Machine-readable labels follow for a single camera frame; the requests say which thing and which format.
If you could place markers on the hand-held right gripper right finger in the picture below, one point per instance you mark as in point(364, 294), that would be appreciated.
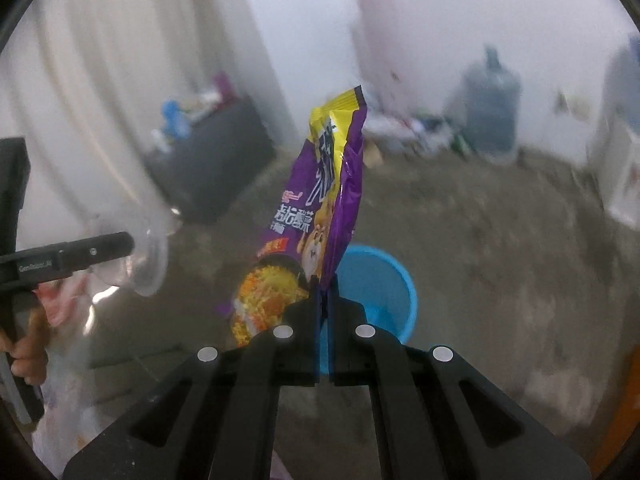
point(336, 325)

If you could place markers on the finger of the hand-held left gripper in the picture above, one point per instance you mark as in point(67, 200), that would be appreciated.
point(100, 247)

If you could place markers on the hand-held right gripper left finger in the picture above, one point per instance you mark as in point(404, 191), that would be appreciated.
point(311, 325)

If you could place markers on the clear plastic cup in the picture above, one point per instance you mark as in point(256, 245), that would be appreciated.
point(145, 260)

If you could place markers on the blue plastic bucket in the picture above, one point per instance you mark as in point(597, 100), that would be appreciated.
point(382, 285)

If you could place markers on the purple yellow noodle packet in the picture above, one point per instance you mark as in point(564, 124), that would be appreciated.
point(327, 200)

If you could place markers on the person's left hand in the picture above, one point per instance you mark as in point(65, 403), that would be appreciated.
point(32, 360)

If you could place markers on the white curtain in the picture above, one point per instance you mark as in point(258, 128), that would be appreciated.
point(100, 85)

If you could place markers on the dark grey cabinet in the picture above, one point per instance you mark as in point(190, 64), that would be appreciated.
point(215, 160)

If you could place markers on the white pink printed plastic bag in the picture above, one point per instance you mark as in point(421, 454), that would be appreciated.
point(70, 400)

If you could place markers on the brown cardboard piece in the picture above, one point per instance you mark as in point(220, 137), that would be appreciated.
point(372, 155)

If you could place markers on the magenta bottle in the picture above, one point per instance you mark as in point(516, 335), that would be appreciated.
point(223, 87)

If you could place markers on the pile of floor clutter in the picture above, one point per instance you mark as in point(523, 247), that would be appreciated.
point(415, 132)

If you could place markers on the large blue water jug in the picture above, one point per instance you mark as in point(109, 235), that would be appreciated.
point(492, 105)

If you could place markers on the tall pink box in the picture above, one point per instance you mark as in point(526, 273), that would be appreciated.
point(375, 45)

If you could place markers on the orange board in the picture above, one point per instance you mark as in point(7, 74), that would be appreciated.
point(617, 435)

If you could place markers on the white water dispenser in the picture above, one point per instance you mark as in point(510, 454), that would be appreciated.
point(617, 180)

